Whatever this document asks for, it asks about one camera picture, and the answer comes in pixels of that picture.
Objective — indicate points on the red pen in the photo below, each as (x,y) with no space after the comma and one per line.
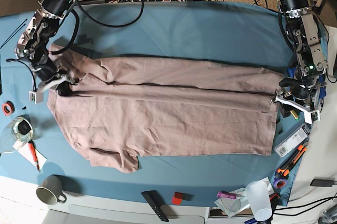
(34,155)

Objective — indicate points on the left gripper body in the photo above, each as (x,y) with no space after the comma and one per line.
(303,95)

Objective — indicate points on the red cube block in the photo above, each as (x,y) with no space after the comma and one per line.
(177,198)

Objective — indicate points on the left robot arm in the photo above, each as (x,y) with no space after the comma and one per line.
(300,28)

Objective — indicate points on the pink t-shirt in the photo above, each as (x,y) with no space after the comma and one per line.
(129,107)

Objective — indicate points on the blue table cloth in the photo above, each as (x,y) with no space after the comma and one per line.
(226,32)

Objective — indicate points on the white paper note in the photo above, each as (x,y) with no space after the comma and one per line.
(29,152)

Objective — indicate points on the grey ceramic mug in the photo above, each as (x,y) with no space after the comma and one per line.
(50,191)

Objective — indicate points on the black remote control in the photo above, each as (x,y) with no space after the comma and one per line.
(150,198)

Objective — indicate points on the clear plastic bit case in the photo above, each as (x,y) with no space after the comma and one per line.
(293,140)

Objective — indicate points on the black cable tie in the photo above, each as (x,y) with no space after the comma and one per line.
(21,25)

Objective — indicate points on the clear tape roll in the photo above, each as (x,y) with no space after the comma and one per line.
(20,129)

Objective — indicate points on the purple tape roll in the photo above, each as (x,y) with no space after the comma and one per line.
(279,183)

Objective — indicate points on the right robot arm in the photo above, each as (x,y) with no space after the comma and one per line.
(31,48)

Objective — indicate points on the red tape roll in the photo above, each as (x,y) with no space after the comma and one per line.
(8,108)

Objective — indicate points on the frosted plastic cup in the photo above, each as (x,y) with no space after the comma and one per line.
(257,195)

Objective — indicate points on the orange black utility knife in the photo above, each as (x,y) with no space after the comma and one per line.
(285,168)

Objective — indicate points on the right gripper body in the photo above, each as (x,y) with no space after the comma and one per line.
(47,77)

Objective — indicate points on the yellow green battery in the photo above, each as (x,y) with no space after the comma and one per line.
(295,114)

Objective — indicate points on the purple marker pen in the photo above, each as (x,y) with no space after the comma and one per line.
(228,195)

